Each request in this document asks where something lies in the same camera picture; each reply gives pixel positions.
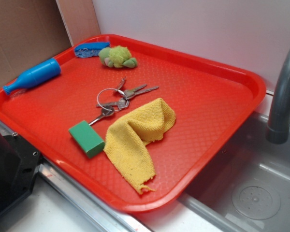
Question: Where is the blue plastic bottle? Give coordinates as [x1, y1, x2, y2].
[3, 58, 61, 95]

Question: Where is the yellow microfiber cloth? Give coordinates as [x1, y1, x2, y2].
[104, 98, 176, 195]

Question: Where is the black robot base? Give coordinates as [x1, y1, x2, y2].
[0, 133, 42, 217]

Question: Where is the grey faucet spout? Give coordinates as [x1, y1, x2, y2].
[266, 50, 290, 144]

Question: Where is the green rectangular block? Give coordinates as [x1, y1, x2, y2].
[68, 120, 105, 159]

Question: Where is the bunch of silver keys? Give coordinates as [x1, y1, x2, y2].
[96, 77, 159, 116]

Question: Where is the green plush animal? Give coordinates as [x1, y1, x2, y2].
[98, 46, 138, 68]

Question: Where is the grey plastic sink basin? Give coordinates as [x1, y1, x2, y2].
[179, 113, 290, 232]

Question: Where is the brown cardboard panel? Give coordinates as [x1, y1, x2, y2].
[0, 0, 71, 88]

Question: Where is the red plastic tray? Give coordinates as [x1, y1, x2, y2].
[0, 35, 266, 213]

